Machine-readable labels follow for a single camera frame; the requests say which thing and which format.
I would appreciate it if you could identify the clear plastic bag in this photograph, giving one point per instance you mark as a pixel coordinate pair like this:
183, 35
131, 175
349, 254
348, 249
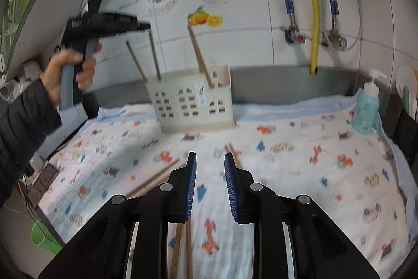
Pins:
11, 91

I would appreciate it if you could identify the person's left hand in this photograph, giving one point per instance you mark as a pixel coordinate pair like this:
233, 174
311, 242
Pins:
54, 76

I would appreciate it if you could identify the brown wooden chopstick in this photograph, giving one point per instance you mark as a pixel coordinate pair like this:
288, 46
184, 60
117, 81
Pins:
154, 53

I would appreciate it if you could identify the steel angle valve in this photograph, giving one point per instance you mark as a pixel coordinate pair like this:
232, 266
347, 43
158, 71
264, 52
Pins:
336, 40

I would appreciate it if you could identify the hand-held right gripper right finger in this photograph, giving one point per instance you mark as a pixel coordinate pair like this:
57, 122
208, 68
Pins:
230, 187

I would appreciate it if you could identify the thin grey tube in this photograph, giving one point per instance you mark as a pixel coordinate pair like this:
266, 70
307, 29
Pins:
359, 20

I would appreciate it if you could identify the white spatula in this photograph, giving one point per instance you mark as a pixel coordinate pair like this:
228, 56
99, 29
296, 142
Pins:
406, 78

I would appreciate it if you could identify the cream plastic utensil holder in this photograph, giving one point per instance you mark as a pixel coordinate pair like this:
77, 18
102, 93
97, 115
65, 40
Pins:
189, 105

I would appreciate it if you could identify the set of wooden chopsticks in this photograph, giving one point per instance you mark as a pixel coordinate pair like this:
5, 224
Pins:
199, 53

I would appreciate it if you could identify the green wall cabinet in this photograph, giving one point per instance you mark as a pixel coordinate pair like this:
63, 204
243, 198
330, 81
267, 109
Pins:
19, 4

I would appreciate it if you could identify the teal soap pump bottle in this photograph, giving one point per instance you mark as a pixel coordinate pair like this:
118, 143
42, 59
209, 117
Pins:
365, 109

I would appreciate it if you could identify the black utensil canister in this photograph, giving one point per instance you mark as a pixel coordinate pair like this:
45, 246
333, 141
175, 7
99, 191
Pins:
406, 132

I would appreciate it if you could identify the smartphone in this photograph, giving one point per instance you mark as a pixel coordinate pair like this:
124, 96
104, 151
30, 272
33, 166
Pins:
44, 182

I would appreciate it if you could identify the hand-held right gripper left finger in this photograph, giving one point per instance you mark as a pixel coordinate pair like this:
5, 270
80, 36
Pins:
192, 187

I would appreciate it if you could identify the printed cartoon cloth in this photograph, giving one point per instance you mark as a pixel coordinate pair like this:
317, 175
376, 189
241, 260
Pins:
294, 168

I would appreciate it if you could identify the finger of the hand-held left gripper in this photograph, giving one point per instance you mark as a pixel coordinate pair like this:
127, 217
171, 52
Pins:
140, 26

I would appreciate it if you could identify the green mesh basket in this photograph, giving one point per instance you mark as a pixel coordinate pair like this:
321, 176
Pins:
45, 238

